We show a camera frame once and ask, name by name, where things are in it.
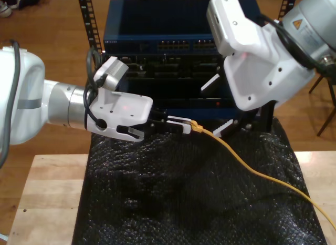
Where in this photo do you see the black rack server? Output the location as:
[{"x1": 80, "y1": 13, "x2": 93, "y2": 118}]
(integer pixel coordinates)
[{"x1": 96, "y1": 52, "x2": 226, "y2": 79}]

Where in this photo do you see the black perforated rack upright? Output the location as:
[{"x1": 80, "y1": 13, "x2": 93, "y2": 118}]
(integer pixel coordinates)
[
  {"x1": 277, "y1": 0, "x2": 299, "y2": 21},
  {"x1": 77, "y1": 0, "x2": 104, "y2": 56}
]

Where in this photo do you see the yellow network cable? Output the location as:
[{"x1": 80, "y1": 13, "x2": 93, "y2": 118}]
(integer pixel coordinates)
[{"x1": 182, "y1": 119, "x2": 336, "y2": 230}]

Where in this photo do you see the blue network switch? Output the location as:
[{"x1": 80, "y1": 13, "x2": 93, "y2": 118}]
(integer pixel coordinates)
[{"x1": 102, "y1": 0, "x2": 263, "y2": 55}]

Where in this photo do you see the black bubble mat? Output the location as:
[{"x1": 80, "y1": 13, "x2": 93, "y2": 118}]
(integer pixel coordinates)
[{"x1": 71, "y1": 117, "x2": 329, "y2": 245}]

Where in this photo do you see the white sneaker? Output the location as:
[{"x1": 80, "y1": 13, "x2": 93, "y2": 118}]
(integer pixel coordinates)
[{"x1": 0, "y1": 0, "x2": 13, "y2": 18}]

